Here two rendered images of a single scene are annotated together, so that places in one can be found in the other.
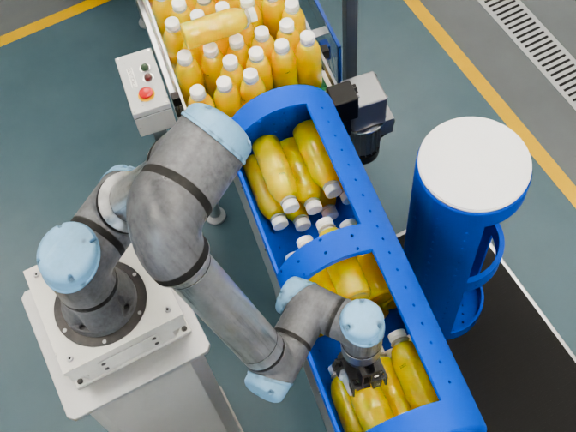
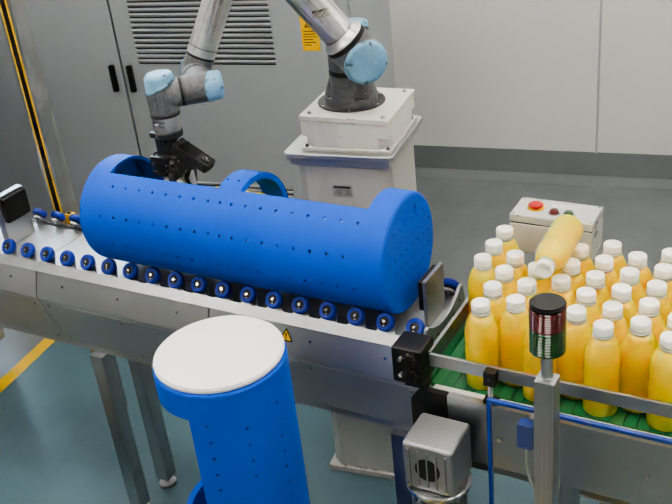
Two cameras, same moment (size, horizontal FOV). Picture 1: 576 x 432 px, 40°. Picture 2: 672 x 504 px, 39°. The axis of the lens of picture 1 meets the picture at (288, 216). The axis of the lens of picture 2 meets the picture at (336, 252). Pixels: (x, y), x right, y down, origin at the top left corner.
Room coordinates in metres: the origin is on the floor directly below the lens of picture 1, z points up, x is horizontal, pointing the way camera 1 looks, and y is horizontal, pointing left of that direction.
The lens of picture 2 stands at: (2.36, -1.48, 2.12)
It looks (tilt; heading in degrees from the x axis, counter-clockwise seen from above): 28 degrees down; 134
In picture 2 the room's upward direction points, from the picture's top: 7 degrees counter-clockwise
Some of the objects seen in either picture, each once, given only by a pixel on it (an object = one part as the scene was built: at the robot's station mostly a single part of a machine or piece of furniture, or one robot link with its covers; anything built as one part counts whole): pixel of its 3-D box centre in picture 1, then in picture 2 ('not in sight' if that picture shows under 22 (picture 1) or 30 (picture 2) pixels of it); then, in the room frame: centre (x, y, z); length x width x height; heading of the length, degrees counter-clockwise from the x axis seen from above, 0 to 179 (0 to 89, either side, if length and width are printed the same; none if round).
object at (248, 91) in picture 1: (254, 98); (483, 298); (1.34, 0.05, 0.99); 0.07 x 0.07 x 0.19
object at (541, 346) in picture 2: not in sight; (547, 337); (1.68, -0.27, 1.18); 0.06 x 0.06 x 0.05
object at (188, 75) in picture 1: (190, 80); not in sight; (1.43, 0.21, 0.99); 0.07 x 0.07 x 0.19
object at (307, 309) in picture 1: (306, 313); (200, 85); (0.54, -0.01, 1.40); 0.11 x 0.11 x 0.08; 55
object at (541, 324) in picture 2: not in sight; (547, 316); (1.68, -0.27, 1.23); 0.06 x 0.06 x 0.04
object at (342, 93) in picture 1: (340, 104); (414, 359); (1.31, -0.18, 0.95); 0.10 x 0.07 x 0.10; 103
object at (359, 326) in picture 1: (360, 327); (162, 93); (0.49, -0.10, 1.40); 0.09 x 0.08 x 0.11; 55
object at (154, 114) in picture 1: (146, 92); (556, 228); (1.36, 0.33, 1.05); 0.20 x 0.10 x 0.10; 13
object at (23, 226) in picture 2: not in sight; (15, 215); (-0.08, -0.29, 1.00); 0.10 x 0.04 x 0.15; 103
